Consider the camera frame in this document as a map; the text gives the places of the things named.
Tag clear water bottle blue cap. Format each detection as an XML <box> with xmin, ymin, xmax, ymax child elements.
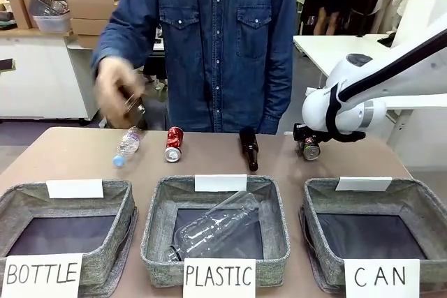
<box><xmin>112</xmin><ymin>126</ymin><xmax>147</xmax><ymax>167</ymax></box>

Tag dark glass bottle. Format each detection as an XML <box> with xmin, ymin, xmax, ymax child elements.
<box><xmin>120</xmin><ymin>87</ymin><xmax>149</xmax><ymax>131</ymax></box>

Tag white table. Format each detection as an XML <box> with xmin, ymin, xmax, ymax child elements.
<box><xmin>292</xmin><ymin>32</ymin><xmax>447</xmax><ymax>110</ymax></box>

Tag person's torso denim shirt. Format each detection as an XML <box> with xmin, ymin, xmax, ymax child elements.
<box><xmin>118</xmin><ymin>0</ymin><xmax>298</xmax><ymax>135</ymax></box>

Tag grey fabric basket CAN label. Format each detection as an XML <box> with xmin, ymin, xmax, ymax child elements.
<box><xmin>299</xmin><ymin>176</ymin><xmax>447</xmax><ymax>295</ymax></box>

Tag crushed red drink can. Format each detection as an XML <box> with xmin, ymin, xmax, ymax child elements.
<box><xmin>164</xmin><ymin>126</ymin><xmax>185</xmax><ymax>164</ymax></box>

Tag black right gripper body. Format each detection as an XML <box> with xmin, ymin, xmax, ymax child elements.
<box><xmin>292</xmin><ymin>122</ymin><xmax>329</xmax><ymax>145</ymax></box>

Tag dark drink can silver top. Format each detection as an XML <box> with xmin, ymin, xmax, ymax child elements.
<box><xmin>302</xmin><ymin>136</ymin><xmax>322</xmax><ymax>161</ymax></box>

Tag white cabinet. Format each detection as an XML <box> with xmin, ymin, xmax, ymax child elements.
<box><xmin>0</xmin><ymin>29</ymin><xmax>103</xmax><ymax>121</ymax></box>

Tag grey fabric basket PLASTIC label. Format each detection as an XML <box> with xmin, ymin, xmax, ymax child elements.
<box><xmin>140</xmin><ymin>174</ymin><xmax>291</xmax><ymax>288</ymax></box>

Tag flat cardboard box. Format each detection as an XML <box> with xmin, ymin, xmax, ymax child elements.
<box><xmin>69</xmin><ymin>17</ymin><xmax>113</xmax><ymax>37</ymax></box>

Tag person's right arm denim sleeve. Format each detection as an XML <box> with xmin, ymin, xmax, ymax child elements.
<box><xmin>91</xmin><ymin>0</ymin><xmax>154</xmax><ymax>75</ymax></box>

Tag white paper label PLASTIC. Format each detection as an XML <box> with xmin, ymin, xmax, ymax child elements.
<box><xmin>182</xmin><ymin>258</ymin><xmax>257</xmax><ymax>298</ymax></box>

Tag grey fabric basket BOTTLE label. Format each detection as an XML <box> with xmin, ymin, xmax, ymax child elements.
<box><xmin>0</xmin><ymin>179</ymin><xmax>136</xmax><ymax>298</ymax></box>

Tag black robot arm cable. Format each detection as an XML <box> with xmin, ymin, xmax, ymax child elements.
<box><xmin>325</xmin><ymin>27</ymin><xmax>447</xmax><ymax>144</ymax></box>

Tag blank white card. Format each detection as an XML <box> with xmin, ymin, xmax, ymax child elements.
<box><xmin>335</xmin><ymin>176</ymin><xmax>393</xmax><ymax>192</ymax></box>
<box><xmin>45</xmin><ymin>179</ymin><xmax>105</xmax><ymax>200</ymax></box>
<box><xmin>194</xmin><ymin>174</ymin><xmax>248</xmax><ymax>193</ymax></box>

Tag white paper label CAN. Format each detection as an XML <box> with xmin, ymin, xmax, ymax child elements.
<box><xmin>344</xmin><ymin>258</ymin><xmax>421</xmax><ymax>298</ymax></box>

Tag person's right hand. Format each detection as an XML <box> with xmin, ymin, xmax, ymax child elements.
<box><xmin>93</xmin><ymin>55</ymin><xmax>146</xmax><ymax>128</ymax></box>

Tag white paper label BOTTLE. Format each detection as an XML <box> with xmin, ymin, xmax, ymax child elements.
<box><xmin>0</xmin><ymin>252</ymin><xmax>85</xmax><ymax>298</ymax></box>

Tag large clear plastic bottle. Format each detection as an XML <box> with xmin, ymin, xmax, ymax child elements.
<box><xmin>163</xmin><ymin>190</ymin><xmax>263</xmax><ymax>263</ymax></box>

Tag small cardboard box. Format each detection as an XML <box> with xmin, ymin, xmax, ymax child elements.
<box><xmin>7</xmin><ymin>0</ymin><xmax>40</xmax><ymax>30</ymax></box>

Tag clear plastic storage bin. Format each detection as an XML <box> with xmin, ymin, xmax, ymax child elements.
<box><xmin>32</xmin><ymin>13</ymin><xmax>73</xmax><ymax>34</ymax></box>

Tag brown glass bottle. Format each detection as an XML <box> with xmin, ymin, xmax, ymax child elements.
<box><xmin>238</xmin><ymin>126</ymin><xmax>260</xmax><ymax>172</ymax></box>

